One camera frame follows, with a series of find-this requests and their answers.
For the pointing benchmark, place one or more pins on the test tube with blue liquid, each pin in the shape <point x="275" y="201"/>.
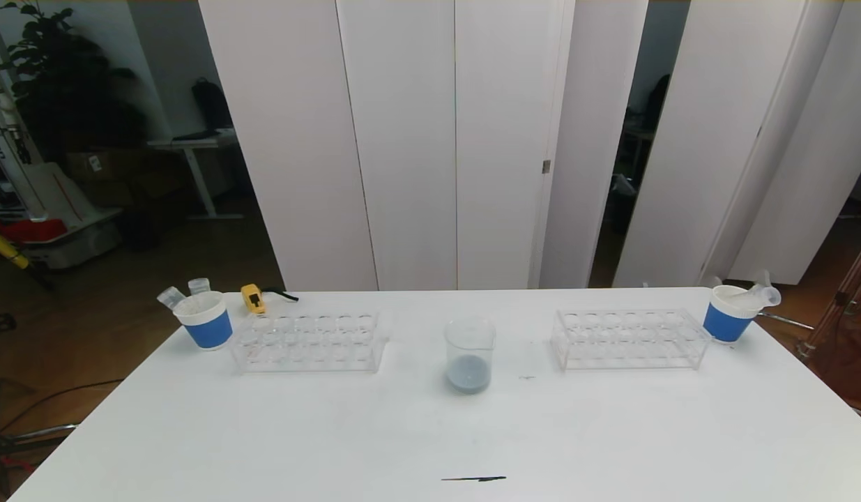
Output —
<point x="199" y="285"/>

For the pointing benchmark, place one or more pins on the test tube with red liquid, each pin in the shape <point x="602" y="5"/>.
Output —
<point x="171" y="298"/>

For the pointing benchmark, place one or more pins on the test tube with pale liquid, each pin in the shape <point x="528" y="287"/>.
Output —
<point x="766" y="298"/>

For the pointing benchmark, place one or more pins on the clear beaker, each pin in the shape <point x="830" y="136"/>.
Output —
<point x="470" y="362"/>

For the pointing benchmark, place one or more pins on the clear plastic test tube rack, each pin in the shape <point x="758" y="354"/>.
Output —
<point x="625" y="341"/>
<point x="311" y="346"/>

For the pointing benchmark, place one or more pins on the white folding partition screen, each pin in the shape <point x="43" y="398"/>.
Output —
<point x="716" y="139"/>
<point x="402" y="139"/>

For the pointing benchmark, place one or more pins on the yellow tape measure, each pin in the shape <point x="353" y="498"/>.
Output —
<point x="252" y="298"/>

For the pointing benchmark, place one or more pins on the thin black stick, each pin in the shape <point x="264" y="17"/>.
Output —
<point x="472" y="479"/>

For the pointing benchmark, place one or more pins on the blue and white paper cup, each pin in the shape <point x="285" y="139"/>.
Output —
<point x="724" y="324"/>
<point x="208" y="329"/>

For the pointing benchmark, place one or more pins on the white desk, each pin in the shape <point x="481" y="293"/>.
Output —
<point x="193" y="141"/>

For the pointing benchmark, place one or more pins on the black backpack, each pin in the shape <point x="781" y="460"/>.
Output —
<point x="210" y="106"/>

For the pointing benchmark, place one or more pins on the cardboard box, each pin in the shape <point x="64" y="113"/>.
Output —
<point x="95" y="165"/>

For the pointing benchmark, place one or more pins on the white floor machine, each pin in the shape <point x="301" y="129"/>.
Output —
<point x="54" y="196"/>

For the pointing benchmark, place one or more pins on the potted green plant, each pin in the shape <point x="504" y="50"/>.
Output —
<point x="67" y="90"/>

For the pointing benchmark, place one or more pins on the red flat object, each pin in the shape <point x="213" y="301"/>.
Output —
<point x="33" y="230"/>

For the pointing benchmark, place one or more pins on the brown wooden stand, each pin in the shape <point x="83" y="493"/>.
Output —
<point x="845" y="300"/>

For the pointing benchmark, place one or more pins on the metal chair frame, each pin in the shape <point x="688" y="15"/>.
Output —
<point x="33" y="432"/>

